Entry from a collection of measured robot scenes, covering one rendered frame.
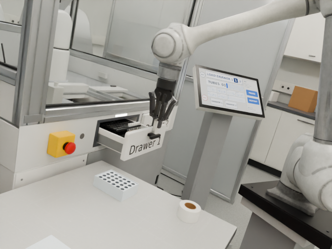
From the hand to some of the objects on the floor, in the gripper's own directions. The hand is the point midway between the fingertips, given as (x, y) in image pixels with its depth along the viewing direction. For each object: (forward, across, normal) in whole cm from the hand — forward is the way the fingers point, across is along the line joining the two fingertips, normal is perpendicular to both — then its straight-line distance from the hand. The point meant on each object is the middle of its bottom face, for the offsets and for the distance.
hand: (155, 127), depth 118 cm
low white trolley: (+93, -15, +44) cm, 104 cm away
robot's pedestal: (+93, -58, -19) cm, 112 cm away
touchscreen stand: (+93, 0, -91) cm, 130 cm away
